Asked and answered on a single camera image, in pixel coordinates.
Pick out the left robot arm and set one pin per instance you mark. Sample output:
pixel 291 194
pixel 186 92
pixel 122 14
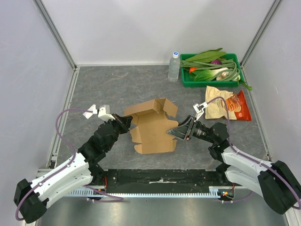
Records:
pixel 33 198

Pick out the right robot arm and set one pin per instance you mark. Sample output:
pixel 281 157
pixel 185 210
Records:
pixel 273 181

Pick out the clear plastic water bottle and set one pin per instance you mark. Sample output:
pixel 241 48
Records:
pixel 174 67

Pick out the orange carrot piece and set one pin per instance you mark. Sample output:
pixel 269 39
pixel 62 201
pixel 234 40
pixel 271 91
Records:
pixel 192 70

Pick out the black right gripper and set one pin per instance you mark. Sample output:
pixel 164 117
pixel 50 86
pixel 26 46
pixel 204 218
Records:
pixel 189 128

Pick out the brown cardboard paper box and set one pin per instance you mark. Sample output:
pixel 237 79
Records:
pixel 151 125

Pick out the slotted grey cable duct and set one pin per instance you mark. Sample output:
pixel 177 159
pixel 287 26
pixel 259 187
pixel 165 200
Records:
pixel 84 192

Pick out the green leafy vegetable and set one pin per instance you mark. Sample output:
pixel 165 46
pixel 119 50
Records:
pixel 207 56

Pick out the aluminium frame post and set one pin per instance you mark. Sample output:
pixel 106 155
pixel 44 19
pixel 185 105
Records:
pixel 54 31
pixel 261 30

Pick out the green long beans bunch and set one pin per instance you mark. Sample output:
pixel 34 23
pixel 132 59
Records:
pixel 234 74

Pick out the brown mushroom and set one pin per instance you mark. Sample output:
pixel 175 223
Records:
pixel 224 74

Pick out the small white paper scrap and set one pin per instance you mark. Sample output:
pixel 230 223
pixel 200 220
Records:
pixel 90 112

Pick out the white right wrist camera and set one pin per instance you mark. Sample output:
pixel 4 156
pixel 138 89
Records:
pixel 200 109

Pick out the right aluminium frame post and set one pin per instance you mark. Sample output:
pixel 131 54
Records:
pixel 261 30

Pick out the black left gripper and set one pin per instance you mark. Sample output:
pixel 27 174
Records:
pixel 124 122

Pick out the red beige snack bag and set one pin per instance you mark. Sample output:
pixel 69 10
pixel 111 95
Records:
pixel 236 103

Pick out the green plastic tray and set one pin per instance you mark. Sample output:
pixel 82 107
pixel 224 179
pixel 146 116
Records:
pixel 187 82

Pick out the left aluminium frame post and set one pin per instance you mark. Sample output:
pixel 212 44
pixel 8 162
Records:
pixel 54 31

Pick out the purple red onion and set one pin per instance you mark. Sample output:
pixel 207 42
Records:
pixel 216 62

